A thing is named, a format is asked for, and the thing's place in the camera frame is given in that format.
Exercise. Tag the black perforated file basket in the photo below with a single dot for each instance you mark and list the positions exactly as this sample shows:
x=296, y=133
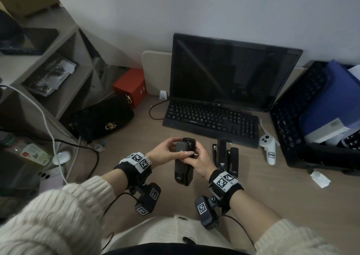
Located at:
x=289, y=117

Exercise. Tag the person's left forearm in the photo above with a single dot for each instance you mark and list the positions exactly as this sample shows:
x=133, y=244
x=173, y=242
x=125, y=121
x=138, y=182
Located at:
x=64, y=215

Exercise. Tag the person's black trousers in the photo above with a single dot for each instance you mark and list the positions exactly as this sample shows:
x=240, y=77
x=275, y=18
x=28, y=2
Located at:
x=168, y=250

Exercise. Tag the crumpled white paper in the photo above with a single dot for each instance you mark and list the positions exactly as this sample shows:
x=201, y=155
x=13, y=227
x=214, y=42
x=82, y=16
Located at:
x=319, y=179

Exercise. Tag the black handbag gold logo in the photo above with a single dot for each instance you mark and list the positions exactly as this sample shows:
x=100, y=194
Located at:
x=98, y=119

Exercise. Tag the person's right hand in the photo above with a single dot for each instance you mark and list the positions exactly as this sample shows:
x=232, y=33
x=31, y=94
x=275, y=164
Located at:
x=204, y=164

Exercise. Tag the white cardboard box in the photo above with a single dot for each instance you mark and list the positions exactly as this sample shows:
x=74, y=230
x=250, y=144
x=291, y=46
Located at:
x=326, y=130

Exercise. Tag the grey bag charm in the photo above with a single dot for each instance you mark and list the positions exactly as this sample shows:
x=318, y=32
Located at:
x=100, y=145

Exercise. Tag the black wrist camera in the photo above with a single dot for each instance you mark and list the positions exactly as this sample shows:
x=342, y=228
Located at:
x=206, y=212
x=147, y=198

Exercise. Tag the white plug adapter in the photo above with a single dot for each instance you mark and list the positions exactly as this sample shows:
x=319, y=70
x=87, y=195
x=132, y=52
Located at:
x=163, y=95

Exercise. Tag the green white packet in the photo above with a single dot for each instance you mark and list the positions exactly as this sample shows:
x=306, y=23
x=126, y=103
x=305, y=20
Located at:
x=36, y=154

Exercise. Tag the person's left hand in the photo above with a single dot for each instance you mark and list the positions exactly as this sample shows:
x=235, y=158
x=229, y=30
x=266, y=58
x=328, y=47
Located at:
x=166, y=153

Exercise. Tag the small black stapler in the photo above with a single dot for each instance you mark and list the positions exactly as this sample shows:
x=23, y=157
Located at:
x=222, y=153

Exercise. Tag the white paper sheets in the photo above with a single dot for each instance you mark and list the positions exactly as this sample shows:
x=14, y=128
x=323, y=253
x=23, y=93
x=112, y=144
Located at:
x=354, y=72

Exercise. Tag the grey top stapler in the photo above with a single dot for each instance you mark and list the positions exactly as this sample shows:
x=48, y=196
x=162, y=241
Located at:
x=182, y=173

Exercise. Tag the pale smartphone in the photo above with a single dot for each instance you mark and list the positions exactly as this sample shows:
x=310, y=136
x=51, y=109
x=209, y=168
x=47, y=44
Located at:
x=50, y=179

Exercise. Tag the blue folder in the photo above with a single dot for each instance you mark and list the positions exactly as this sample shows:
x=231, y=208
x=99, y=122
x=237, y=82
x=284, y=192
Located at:
x=332, y=97

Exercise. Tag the white handheld controller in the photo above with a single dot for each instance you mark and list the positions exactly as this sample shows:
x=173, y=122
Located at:
x=270, y=150

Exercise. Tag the black computer monitor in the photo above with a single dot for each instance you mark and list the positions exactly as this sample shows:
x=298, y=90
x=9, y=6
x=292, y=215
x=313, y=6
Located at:
x=233, y=69

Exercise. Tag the beige shelf unit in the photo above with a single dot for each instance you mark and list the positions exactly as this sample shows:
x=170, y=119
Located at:
x=73, y=72

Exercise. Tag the black white picture booklet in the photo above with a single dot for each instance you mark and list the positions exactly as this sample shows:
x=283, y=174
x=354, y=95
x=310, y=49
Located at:
x=49, y=74

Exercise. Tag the cream knitted sweater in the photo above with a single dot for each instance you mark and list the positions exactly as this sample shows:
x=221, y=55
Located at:
x=163, y=231

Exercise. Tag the slim black stapler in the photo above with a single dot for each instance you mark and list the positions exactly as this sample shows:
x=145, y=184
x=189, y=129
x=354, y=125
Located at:
x=233, y=162

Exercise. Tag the black keyboard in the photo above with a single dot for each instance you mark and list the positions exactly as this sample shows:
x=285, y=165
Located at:
x=208, y=118

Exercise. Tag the person's right forearm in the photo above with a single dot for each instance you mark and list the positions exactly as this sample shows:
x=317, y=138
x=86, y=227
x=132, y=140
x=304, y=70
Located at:
x=270, y=224

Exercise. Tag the white computer mouse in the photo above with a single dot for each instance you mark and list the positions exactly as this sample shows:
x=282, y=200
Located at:
x=62, y=157

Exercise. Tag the black white patterned sheet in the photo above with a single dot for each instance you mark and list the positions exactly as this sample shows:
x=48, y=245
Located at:
x=351, y=142

